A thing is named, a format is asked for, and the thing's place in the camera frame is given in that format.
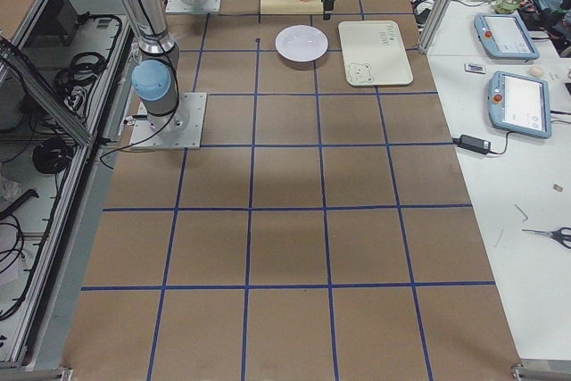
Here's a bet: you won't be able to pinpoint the wooden cutting board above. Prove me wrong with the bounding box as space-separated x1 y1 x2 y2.
260 0 323 15

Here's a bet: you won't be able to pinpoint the small white card box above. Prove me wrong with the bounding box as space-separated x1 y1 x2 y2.
464 62 486 74

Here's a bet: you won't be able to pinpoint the black scissors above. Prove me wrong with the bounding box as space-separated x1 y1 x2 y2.
523 227 571 249

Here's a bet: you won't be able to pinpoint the beige egg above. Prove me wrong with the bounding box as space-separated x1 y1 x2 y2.
528 65 544 78

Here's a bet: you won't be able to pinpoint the cream bear tray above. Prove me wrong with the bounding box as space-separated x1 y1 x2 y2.
338 21 413 87

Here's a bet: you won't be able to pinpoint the metal hex key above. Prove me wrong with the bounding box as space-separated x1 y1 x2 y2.
514 204 529 222

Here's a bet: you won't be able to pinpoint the white round plate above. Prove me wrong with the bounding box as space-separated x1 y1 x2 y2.
275 25 328 62

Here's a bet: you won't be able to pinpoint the far blue teach pendant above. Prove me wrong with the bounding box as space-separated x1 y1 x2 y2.
474 13 540 61

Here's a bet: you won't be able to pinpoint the near blue teach pendant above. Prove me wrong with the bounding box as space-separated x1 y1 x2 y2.
487 70 552 139

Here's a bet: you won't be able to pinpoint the blue teach pendant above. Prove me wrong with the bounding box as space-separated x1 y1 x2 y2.
474 13 540 61
487 70 552 139

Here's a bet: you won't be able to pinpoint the black power adapter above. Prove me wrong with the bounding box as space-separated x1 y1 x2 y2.
456 135 491 155

